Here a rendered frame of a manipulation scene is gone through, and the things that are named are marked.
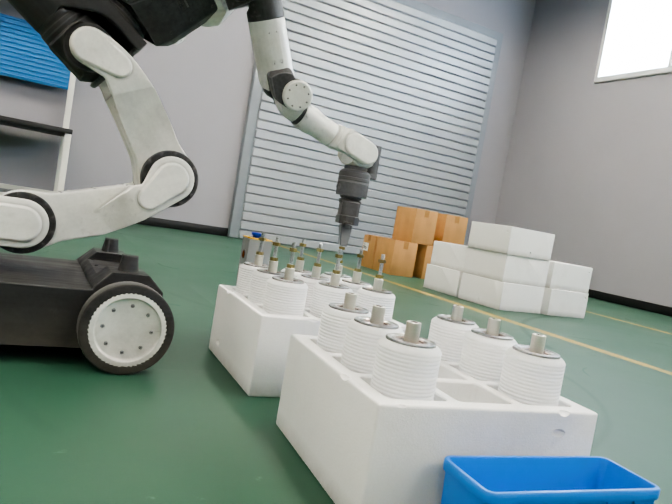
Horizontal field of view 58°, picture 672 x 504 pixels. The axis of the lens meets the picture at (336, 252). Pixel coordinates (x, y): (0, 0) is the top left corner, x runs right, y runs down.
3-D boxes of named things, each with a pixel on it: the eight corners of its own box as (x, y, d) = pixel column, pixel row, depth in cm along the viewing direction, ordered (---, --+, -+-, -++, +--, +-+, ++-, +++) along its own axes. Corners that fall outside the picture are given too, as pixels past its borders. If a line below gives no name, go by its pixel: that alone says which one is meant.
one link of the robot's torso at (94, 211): (-27, 203, 130) (185, 144, 149) (-20, 198, 148) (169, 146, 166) (1, 269, 134) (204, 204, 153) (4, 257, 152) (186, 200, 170)
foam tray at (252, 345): (248, 396, 130) (261, 315, 129) (208, 348, 166) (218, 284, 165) (401, 400, 147) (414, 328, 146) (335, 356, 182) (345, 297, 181)
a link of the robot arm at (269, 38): (271, 118, 150) (254, 23, 140) (259, 109, 161) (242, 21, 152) (315, 108, 153) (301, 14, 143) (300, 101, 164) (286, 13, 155)
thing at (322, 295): (349, 364, 145) (362, 290, 144) (319, 366, 138) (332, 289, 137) (323, 353, 152) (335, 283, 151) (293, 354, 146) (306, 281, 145)
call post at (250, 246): (232, 344, 175) (249, 238, 173) (226, 338, 181) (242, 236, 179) (255, 346, 178) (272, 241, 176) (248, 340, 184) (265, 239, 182)
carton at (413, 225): (432, 246, 533) (438, 212, 531) (410, 242, 521) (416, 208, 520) (412, 242, 559) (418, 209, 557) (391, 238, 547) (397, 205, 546)
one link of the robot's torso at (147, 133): (162, 219, 150) (49, 40, 134) (149, 213, 165) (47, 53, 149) (214, 188, 154) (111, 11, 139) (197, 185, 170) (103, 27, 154)
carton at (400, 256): (412, 277, 527) (418, 243, 525) (389, 274, 516) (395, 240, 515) (394, 272, 554) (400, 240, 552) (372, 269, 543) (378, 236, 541)
